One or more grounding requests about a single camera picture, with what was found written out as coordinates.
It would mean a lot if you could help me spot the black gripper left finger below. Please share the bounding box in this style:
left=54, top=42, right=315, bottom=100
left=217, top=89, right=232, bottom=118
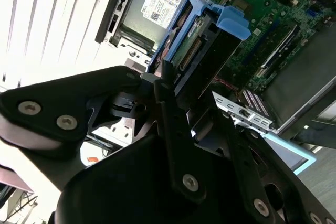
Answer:
left=0, top=60, right=209, bottom=205

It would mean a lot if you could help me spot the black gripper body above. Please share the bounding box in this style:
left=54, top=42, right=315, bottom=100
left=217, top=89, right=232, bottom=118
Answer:
left=48, top=133, right=263, bottom=224

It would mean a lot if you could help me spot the hard disk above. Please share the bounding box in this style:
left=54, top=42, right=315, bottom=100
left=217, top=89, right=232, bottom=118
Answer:
left=146, top=0, right=252, bottom=99

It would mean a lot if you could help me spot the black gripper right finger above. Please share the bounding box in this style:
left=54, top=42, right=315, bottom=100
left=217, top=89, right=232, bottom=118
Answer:
left=209, top=90, right=336, bottom=224

